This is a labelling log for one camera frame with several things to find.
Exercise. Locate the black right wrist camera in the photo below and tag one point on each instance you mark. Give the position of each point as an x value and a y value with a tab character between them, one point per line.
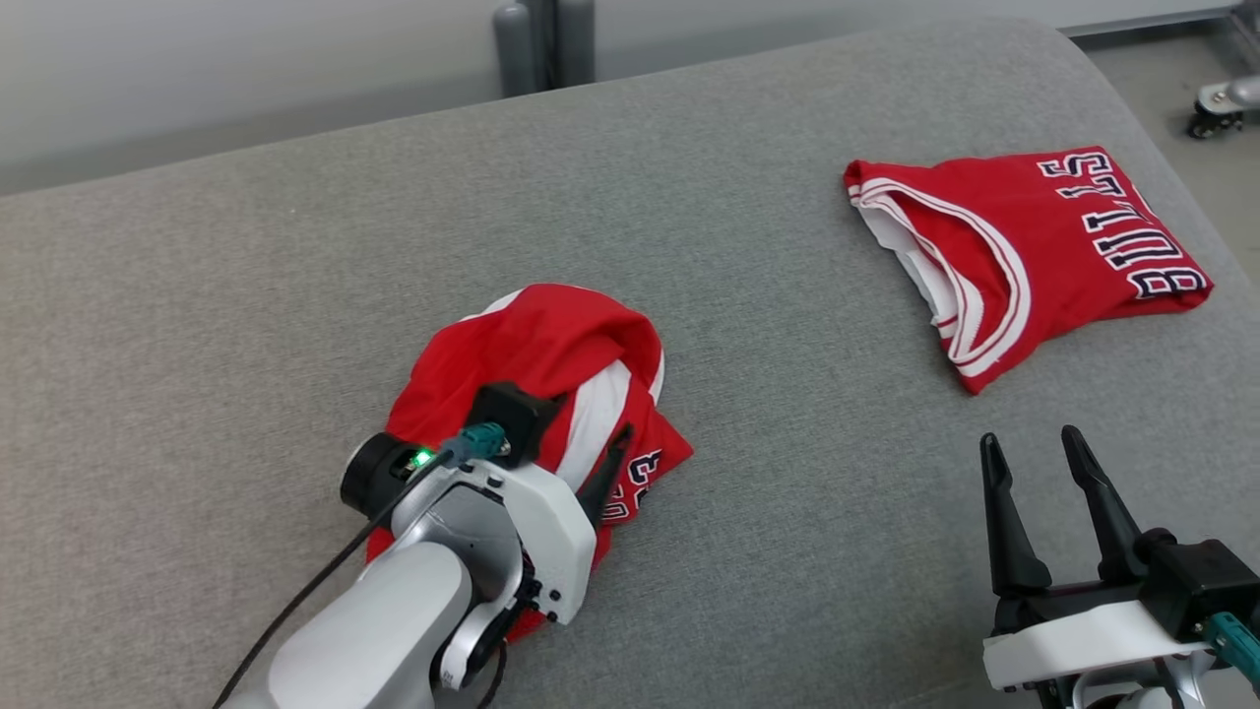
1201	586

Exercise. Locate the red white-sleeved Bulls jersey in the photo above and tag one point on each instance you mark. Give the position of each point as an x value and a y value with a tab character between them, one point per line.
1043	246

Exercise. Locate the red garment with number print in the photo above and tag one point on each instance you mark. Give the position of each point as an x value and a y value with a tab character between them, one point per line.
532	345

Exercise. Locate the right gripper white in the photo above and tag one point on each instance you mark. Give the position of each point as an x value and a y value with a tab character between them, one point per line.
1083	645

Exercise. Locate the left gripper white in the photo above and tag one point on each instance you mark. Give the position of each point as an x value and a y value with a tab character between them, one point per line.
551	537

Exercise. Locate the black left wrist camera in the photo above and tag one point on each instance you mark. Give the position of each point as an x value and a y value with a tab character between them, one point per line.
512	418

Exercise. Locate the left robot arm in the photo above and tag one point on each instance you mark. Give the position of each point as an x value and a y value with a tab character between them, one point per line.
394	630

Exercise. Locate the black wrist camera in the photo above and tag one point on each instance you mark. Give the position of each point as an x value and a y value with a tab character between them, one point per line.
512	418
1201	586

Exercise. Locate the grey metal partition post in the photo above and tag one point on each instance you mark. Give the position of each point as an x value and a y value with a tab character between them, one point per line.
541	44

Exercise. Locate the grey metal bracket frame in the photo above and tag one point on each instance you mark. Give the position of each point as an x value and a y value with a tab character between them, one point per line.
1245	30

